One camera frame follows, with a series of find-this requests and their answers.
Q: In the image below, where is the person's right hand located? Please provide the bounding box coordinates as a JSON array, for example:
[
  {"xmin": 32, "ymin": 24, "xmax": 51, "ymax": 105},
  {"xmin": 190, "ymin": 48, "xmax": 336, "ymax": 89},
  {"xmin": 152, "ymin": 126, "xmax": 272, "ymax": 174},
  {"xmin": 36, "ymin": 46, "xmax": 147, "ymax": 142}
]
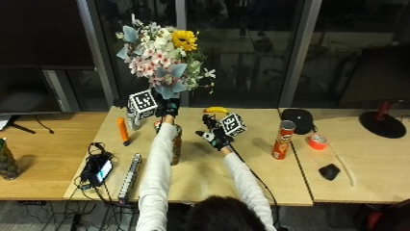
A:
[{"xmin": 194, "ymin": 114, "xmax": 236, "ymax": 151}]

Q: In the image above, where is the person's left hand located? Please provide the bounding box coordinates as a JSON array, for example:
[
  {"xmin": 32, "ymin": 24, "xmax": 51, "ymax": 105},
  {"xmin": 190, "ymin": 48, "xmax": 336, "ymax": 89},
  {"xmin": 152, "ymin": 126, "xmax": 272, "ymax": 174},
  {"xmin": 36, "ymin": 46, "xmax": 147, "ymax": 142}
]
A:
[{"xmin": 153, "ymin": 95, "xmax": 181, "ymax": 118}]

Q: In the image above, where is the mixed flower bouquet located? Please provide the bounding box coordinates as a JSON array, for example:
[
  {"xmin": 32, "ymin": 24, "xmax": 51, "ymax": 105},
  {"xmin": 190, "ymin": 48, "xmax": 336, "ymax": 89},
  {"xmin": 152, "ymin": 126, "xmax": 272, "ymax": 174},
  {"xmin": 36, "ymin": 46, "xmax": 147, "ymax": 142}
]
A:
[{"xmin": 115, "ymin": 13, "xmax": 218, "ymax": 101}]

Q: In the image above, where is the yellow banana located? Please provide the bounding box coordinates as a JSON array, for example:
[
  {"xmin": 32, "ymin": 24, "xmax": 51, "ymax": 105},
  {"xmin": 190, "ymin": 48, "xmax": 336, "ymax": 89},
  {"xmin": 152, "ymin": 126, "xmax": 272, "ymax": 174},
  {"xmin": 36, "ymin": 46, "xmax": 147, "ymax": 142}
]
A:
[{"xmin": 202, "ymin": 106, "xmax": 230, "ymax": 115}]

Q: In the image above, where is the white marker cube left glove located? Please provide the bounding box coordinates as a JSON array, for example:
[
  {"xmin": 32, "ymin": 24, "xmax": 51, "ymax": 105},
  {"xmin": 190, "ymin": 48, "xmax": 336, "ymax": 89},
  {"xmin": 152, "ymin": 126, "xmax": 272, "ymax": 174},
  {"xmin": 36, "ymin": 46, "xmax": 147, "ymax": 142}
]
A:
[{"xmin": 125, "ymin": 90, "xmax": 159, "ymax": 131}]

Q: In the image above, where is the white marker cube glove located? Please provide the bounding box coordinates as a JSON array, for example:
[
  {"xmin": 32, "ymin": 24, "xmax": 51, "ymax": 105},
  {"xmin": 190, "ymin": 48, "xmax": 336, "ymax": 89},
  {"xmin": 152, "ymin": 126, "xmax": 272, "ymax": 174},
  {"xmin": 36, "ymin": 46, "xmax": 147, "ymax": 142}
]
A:
[
  {"xmin": 125, "ymin": 90, "xmax": 159, "ymax": 131},
  {"xmin": 220, "ymin": 113, "xmax": 249, "ymax": 139}
]

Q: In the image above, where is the white marker cube right glove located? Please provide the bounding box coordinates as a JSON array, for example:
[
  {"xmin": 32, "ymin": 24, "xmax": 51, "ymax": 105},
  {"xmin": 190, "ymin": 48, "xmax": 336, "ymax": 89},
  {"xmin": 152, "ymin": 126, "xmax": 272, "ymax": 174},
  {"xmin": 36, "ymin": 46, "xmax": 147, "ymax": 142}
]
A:
[{"xmin": 220, "ymin": 113, "xmax": 249, "ymax": 139}]

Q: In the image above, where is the brown glass vase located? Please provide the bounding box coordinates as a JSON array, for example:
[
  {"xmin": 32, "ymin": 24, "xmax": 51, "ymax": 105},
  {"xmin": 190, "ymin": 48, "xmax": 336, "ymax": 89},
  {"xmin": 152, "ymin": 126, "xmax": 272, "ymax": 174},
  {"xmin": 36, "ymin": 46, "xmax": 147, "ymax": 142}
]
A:
[{"xmin": 169, "ymin": 124, "xmax": 185, "ymax": 167}]

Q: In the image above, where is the orange marker pen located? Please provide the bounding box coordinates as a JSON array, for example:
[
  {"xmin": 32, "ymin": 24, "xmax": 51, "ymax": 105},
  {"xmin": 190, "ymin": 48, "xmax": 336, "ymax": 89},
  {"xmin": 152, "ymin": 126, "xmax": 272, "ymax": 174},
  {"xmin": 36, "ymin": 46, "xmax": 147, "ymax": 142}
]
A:
[{"xmin": 117, "ymin": 116, "xmax": 132, "ymax": 147}]

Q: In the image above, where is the red chips can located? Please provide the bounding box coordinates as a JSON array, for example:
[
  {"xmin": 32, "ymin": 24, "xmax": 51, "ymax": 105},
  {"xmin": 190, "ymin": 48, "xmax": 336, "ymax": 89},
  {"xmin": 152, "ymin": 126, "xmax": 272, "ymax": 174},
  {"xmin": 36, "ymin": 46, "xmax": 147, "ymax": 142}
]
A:
[{"xmin": 272, "ymin": 119, "xmax": 297, "ymax": 161}]

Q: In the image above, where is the black pouch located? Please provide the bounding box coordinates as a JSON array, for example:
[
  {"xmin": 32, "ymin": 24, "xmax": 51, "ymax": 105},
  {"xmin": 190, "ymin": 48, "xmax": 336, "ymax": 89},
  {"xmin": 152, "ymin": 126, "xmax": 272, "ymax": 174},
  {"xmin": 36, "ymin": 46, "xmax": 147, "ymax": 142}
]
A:
[{"xmin": 280, "ymin": 108, "xmax": 317, "ymax": 136}]

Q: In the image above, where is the grey power strip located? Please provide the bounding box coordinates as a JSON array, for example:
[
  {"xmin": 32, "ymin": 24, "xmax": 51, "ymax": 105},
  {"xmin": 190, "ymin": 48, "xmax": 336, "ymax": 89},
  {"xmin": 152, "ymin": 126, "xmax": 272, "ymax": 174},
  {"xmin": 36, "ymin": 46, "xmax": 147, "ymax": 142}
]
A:
[{"xmin": 117, "ymin": 152, "xmax": 143, "ymax": 206}]

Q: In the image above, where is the black device with lit screen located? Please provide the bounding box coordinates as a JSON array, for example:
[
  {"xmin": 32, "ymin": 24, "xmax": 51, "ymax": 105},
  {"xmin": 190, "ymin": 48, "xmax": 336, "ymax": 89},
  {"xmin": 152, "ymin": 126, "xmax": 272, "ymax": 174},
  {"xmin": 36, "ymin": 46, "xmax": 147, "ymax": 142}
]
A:
[{"xmin": 80, "ymin": 151, "xmax": 116, "ymax": 188}]

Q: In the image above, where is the orange tape roll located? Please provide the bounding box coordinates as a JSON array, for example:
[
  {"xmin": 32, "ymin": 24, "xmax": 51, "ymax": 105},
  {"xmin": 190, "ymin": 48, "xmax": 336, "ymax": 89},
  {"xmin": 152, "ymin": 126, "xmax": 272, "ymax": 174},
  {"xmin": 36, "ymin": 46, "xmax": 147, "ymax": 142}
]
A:
[{"xmin": 306, "ymin": 133, "xmax": 329, "ymax": 151}]

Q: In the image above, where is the black monitor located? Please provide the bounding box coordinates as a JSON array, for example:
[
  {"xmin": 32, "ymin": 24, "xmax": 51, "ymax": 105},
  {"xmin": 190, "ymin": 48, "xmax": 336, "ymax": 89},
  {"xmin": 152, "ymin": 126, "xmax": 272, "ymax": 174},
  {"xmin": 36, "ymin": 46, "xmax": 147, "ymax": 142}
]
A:
[{"xmin": 0, "ymin": 65, "xmax": 63, "ymax": 135}]

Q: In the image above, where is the black computer mouse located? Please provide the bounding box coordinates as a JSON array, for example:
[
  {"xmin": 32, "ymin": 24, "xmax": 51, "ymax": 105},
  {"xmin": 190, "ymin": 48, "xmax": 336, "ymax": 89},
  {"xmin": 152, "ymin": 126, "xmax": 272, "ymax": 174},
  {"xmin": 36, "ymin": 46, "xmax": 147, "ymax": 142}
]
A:
[{"xmin": 318, "ymin": 163, "xmax": 342, "ymax": 181}]

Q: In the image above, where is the white thin stick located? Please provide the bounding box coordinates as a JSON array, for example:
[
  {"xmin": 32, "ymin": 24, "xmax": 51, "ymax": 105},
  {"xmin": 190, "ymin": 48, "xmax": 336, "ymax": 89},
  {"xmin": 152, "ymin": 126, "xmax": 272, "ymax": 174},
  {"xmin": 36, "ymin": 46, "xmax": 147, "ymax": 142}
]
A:
[{"xmin": 328, "ymin": 143, "xmax": 357, "ymax": 188}]

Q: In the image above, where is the green glass bottle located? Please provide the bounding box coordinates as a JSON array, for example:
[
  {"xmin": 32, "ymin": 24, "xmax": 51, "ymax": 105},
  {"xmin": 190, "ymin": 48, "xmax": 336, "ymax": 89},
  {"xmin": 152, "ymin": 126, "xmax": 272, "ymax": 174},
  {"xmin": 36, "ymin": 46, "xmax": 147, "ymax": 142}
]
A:
[{"xmin": 0, "ymin": 138, "xmax": 21, "ymax": 181}]

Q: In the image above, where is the black round lamp base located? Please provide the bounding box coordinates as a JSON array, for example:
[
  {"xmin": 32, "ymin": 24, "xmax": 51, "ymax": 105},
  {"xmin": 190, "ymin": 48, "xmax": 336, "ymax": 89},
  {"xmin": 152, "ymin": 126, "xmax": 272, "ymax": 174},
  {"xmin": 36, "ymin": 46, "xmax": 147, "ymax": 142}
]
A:
[{"xmin": 358, "ymin": 101, "xmax": 407, "ymax": 140}]

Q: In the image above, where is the red and black chair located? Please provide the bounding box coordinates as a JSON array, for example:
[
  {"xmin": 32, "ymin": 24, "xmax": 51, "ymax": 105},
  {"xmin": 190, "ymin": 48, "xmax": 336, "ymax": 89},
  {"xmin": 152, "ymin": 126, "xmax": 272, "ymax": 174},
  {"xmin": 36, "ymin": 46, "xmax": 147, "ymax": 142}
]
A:
[{"xmin": 354, "ymin": 198, "xmax": 410, "ymax": 231}]

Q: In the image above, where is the black glove cable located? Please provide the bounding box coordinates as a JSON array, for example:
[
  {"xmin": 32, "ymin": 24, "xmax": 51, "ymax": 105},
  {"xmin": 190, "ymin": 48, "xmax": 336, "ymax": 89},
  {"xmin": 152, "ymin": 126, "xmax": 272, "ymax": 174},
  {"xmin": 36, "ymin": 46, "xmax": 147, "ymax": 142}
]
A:
[{"xmin": 229, "ymin": 144, "xmax": 281, "ymax": 229}]

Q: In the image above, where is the black cable bundle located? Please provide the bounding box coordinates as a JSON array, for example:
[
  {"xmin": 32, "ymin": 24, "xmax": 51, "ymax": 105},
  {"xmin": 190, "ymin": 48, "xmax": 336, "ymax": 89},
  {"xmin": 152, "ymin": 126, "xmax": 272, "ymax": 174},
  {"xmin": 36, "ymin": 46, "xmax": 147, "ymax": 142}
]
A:
[{"xmin": 20, "ymin": 141, "xmax": 140, "ymax": 231}]

